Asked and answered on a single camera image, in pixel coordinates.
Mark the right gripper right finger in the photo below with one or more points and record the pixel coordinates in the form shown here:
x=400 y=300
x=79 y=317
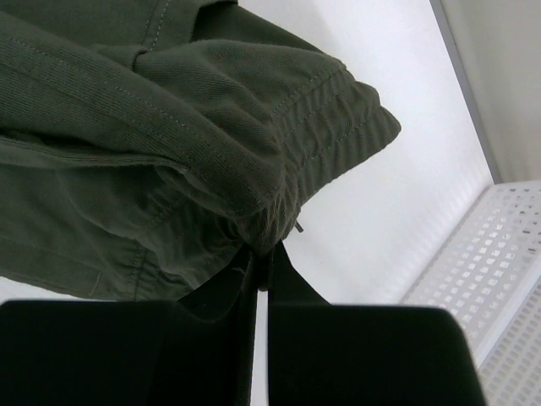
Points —
x=320 y=353

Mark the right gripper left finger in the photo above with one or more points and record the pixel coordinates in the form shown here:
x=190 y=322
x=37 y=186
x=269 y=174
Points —
x=194 y=351

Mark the olive green shorts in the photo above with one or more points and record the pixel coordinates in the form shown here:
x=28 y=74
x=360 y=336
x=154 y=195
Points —
x=145 y=143

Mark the white plastic basket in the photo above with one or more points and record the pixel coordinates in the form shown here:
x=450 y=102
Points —
x=487 y=275

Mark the aluminium table edge rail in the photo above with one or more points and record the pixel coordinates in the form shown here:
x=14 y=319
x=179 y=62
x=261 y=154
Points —
x=466 y=88

